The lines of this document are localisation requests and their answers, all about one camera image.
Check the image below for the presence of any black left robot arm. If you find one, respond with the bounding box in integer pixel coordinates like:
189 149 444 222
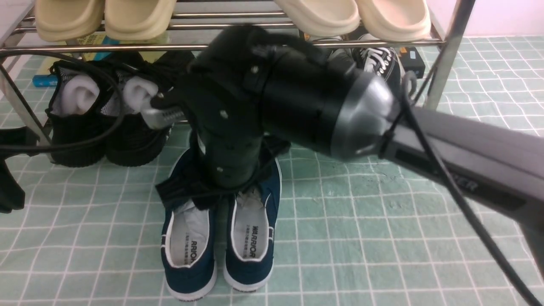
0 127 39 214

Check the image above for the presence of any black knit sneaker right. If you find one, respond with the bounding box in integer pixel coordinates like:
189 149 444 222
99 51 195 167

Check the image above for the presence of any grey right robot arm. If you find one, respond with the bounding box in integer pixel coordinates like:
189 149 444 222
141 24 544 270

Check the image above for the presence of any green checked floor cloth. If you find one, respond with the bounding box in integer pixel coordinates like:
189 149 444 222
0 36 543 306

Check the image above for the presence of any black canvas sneaker right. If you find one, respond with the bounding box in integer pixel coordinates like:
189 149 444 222
351 47 402 96

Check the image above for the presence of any black knit sneaker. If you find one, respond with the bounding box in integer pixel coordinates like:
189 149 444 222
45 60 118 168
99 51 195 167

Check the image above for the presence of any black knit sneaker left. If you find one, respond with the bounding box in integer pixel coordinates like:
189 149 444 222
45 60 118 168

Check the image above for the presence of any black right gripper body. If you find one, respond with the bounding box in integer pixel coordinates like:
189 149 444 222
141 25 327 189

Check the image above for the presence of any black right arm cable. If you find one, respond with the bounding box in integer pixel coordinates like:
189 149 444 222
378 70 542 306

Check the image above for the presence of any navy slip-on shoe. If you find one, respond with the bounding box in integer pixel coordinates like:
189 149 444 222
223 158 282 292
160 147 218 302

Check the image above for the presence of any steel shoe rack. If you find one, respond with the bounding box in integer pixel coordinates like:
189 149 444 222
1 0 475 145

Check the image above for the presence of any cream slipper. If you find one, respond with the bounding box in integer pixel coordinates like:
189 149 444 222
274 0 361 37
356 0 432 42

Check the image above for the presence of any black box behind rack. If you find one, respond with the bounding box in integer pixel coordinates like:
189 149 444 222
397 46 427 79

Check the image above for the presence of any tan slipper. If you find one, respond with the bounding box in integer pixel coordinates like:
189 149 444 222
104 0 177 41
34 0 105 42

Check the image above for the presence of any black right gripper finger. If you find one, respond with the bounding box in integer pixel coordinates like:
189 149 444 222
156 147 226 211

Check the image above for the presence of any cream slipper far right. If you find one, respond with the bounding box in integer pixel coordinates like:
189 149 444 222
356 0 432 42

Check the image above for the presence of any tan slipper far left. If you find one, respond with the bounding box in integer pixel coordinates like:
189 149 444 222
34 0 105 42

